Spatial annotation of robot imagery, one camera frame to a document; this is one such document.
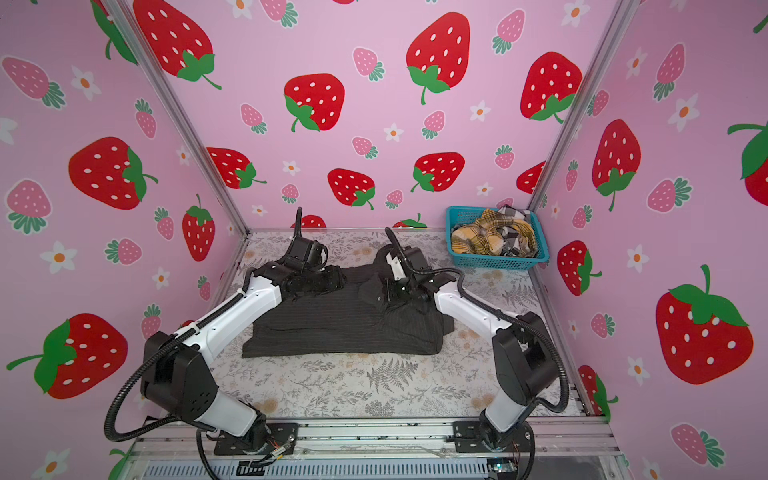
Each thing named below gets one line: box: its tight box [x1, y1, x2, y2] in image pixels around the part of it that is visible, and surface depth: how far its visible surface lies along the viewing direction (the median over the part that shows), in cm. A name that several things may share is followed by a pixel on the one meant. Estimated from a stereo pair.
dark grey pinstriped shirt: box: [242, 247, 455, 358], surface depth 93 cm
